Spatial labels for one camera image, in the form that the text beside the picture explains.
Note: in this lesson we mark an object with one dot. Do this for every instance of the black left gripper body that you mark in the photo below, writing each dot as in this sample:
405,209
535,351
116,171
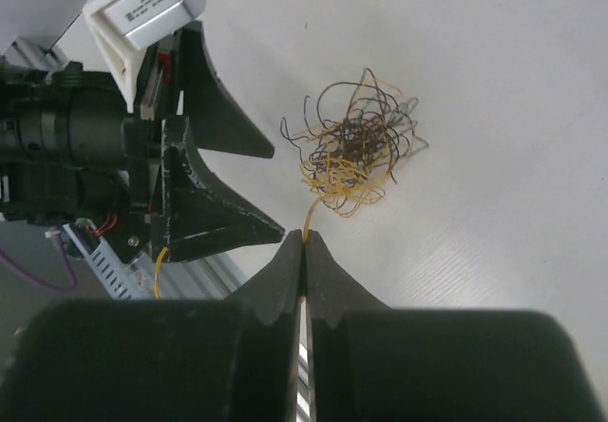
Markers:
71,149

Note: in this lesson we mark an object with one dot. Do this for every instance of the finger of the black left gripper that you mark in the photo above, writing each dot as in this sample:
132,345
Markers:
194,214
217,121

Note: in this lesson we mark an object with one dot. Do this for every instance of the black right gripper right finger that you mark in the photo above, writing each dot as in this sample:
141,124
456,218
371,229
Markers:
371,362

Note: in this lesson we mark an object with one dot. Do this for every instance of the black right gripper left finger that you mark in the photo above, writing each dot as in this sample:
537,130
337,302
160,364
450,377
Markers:
233,359

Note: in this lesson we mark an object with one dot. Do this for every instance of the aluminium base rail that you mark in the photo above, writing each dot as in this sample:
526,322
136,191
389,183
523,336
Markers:
205,278

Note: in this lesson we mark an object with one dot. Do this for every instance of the white slotted cable duct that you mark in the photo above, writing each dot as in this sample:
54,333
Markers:
106,266

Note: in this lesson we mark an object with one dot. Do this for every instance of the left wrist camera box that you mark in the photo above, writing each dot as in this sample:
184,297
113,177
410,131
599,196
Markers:
124,29

